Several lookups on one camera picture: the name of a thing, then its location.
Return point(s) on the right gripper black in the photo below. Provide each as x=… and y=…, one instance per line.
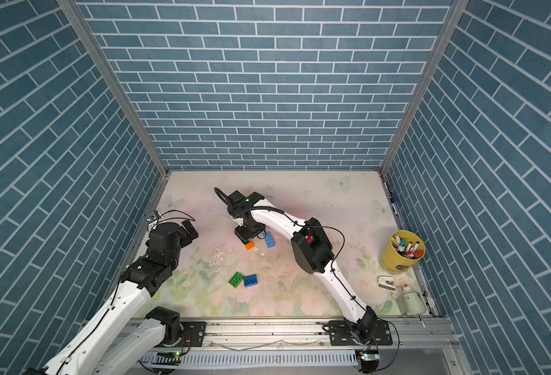
x=242, y=237

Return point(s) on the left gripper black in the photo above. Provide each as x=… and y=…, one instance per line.
x=186, y=237

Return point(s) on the light blue lego brick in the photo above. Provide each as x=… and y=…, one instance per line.
x=269, y=240

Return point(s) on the green square lego brick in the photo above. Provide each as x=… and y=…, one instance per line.
x=236, y=280

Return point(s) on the dark blue lego brick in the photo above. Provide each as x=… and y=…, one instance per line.
x=250, y=280

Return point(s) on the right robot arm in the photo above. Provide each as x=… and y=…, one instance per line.
x=313, y=252

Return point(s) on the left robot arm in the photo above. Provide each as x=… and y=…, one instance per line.
x=92, y=350

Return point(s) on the white small clip device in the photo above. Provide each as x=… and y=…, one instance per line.
x=387, y=282

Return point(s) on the yellow pen cup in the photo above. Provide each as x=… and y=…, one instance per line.
x=403, y=250

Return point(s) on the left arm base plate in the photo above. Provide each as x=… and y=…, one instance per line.
x=187, y=334

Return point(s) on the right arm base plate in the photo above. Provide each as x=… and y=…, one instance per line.
x=345, y=333

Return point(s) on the aluminium front rail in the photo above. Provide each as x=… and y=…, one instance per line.
x=245, y=334

